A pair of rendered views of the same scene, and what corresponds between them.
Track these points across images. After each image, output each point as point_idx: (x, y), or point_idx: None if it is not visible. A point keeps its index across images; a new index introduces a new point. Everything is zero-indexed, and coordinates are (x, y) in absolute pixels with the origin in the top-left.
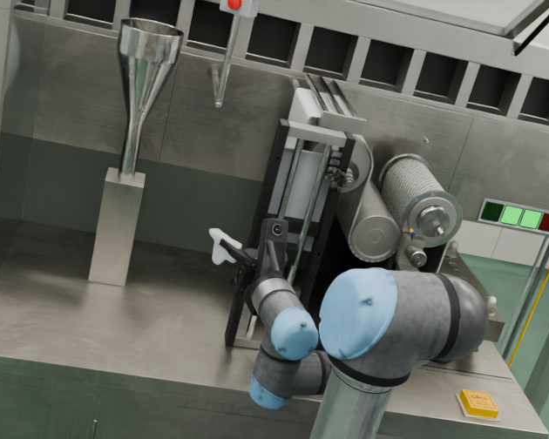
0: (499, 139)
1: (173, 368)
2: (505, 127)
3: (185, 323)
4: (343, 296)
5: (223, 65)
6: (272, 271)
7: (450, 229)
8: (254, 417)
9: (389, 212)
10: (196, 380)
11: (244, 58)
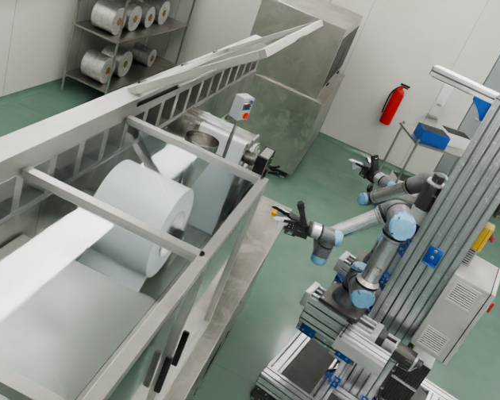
0: (222, 97)
1: (243, 275)
2: (225, 90)
3: None
4: (404, 225)
5: (229, 142)
6: (306, 221)
7: None
8: None
9: None
10: (252, 274)
11: (172, 117)
